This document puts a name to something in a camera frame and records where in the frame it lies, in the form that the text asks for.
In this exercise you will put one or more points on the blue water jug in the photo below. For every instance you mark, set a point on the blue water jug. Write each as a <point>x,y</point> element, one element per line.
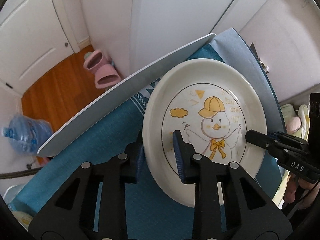
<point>27,135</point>

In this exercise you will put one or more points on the person's right hand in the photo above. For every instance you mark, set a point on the person's right hand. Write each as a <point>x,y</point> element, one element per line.
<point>292,185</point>

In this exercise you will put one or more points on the pink slipper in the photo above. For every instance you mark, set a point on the pink slipper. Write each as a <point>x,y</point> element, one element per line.
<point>94,60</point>
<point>106,76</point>

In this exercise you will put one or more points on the white door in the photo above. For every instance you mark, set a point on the white door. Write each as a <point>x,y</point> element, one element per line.
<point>32,42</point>

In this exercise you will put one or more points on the white duck cartoon plate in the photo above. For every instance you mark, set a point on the white duck cartoon plate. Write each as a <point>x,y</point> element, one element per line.
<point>213,106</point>

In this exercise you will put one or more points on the pink slipper near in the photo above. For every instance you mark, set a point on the pink slipper near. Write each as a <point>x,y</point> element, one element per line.
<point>106,76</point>

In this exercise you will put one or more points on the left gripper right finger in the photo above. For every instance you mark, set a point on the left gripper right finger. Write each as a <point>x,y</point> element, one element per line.
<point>184,159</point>

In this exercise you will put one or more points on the pink slipper far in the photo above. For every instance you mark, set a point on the pink slipper far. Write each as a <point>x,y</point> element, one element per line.
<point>94,60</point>

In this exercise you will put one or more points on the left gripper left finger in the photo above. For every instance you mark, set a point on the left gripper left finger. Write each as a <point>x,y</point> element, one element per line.
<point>135,160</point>

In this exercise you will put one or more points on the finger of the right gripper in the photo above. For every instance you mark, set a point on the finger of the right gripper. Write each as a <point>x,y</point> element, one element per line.
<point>258,139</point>

